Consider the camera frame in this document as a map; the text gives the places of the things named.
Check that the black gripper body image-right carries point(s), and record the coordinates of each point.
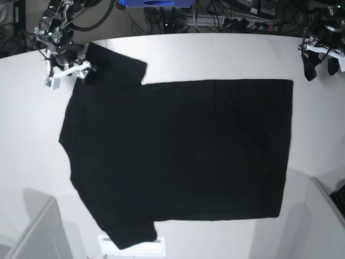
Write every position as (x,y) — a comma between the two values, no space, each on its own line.
(331,36)

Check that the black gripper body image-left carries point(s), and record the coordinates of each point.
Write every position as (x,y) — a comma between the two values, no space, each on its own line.
(64,55)

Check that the black T-shirt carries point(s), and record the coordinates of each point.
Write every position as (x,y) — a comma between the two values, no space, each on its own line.
(196,150)

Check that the blue box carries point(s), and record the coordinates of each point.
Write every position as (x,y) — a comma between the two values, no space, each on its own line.
(157,3)

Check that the black keyboard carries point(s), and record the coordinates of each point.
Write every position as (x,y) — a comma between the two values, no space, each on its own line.
(338,198)

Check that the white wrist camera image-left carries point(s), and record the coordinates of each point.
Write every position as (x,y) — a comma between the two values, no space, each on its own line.
(52,79)

